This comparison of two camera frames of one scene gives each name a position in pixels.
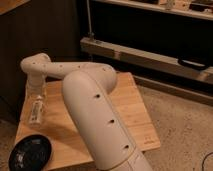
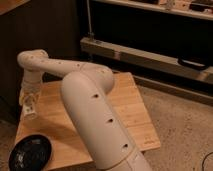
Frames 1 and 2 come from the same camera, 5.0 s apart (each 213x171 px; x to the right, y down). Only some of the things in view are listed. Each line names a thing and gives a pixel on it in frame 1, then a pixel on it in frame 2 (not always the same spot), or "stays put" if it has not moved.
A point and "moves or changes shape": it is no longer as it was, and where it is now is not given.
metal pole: (91, 33) stays put
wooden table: (67, 149) stays put
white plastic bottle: (36, 111) moves or changes shape
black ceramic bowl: (30, 154) stays put
